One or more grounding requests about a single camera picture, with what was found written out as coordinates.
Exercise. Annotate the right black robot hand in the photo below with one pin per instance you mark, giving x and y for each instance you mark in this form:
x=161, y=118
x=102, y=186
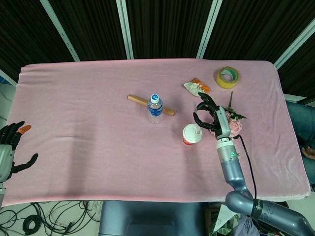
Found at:
x=222, y=123

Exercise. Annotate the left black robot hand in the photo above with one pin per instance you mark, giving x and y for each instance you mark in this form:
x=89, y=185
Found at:
x=6, y=157

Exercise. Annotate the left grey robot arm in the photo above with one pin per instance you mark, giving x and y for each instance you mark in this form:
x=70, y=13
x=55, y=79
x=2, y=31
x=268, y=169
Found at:
x=2, y=189

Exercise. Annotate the red white paper cup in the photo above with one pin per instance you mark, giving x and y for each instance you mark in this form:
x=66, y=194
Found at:
x=190, y=134

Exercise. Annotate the pink artificial flower bouquet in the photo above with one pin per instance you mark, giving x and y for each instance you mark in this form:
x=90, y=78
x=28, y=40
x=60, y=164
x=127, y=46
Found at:
x=236, y=126

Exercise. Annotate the yellow tape roll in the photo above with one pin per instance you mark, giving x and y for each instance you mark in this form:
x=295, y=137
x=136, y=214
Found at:
x=221, y=81

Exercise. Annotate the crumpled snack packet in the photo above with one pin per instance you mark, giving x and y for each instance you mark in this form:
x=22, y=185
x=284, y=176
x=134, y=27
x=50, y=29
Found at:
x=194, y=86

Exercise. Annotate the clear bottle blue label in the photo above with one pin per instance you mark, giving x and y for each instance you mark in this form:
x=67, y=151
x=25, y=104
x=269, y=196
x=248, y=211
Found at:
x=155, y=109

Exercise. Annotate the blue jeans leg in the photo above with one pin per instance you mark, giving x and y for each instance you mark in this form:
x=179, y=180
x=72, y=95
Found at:
x=300, y=118

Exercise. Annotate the wooden rolling stick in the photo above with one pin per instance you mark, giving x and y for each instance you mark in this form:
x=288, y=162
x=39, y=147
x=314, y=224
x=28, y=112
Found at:
x=137, y=99

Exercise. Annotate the pink tablecloth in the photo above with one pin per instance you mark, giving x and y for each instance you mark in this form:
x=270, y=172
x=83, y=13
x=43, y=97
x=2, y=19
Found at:
x=98, y=147

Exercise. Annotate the white paper sheet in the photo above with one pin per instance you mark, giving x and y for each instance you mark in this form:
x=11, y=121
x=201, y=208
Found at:
x=222, y=217

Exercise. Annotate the grey robot torso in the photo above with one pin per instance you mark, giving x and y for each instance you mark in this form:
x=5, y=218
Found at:
x=147, y=216

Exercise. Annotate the white partition frame post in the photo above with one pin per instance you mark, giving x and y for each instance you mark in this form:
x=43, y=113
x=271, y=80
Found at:
x=62, y=34
x=209, y=27
x=295, y=41
x=125, y=29

